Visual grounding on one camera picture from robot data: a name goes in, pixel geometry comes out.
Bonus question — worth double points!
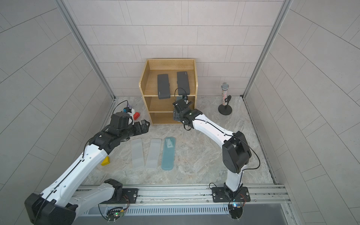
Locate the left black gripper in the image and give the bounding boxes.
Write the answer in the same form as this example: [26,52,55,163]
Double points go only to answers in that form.
[118,119,152,141]

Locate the black pencil case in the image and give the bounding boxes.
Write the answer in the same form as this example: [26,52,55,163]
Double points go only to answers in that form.
[177,71,190,96]
[157,74,170,99]

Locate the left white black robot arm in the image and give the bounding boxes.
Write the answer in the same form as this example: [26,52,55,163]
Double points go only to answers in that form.
[24,120,150,225]

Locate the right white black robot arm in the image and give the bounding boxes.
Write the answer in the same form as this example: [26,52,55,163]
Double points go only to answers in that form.
[172,99,252,201]

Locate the wooden three-tier shelf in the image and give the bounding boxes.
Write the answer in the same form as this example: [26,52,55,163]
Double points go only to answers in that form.
[139,59,198,125]

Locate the left frosted white pencil case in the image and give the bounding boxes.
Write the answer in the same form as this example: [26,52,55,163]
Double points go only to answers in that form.
[131,138,145,169]

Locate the frosted white pencil case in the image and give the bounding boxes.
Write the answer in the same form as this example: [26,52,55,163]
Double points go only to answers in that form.
[145,139,162,169]
[131,138,145,169]

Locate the right frosted white pencil case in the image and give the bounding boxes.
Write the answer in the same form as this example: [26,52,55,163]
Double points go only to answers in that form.
[145,139,162,169]

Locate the left teal pencil case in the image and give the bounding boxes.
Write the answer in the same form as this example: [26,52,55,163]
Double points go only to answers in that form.
[161,137,176,171]

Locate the red block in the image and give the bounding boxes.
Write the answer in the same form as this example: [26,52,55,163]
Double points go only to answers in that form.
[133,112,140,121]

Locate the candy tube on black stand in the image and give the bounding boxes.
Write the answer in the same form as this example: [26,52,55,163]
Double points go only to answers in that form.
[218,82,232,115]

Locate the yellow block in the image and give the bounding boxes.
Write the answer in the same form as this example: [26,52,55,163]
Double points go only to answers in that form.
[101,156,110,166]

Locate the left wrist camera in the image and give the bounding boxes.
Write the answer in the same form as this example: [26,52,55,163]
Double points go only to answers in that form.
[110,107,135,129]

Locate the left circuit board with wires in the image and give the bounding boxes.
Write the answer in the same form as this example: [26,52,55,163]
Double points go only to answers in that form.
[106,207,125,223]

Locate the circuit board with wires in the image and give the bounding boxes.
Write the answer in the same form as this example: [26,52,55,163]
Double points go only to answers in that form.
[228,203,243,220]
[106,207,125,223]

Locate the right circuit board with wires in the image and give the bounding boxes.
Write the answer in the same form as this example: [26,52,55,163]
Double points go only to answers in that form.
[228,203,243,220]

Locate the aluminium mounting rail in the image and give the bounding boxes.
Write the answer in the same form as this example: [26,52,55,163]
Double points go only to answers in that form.
[54,184,292,209]

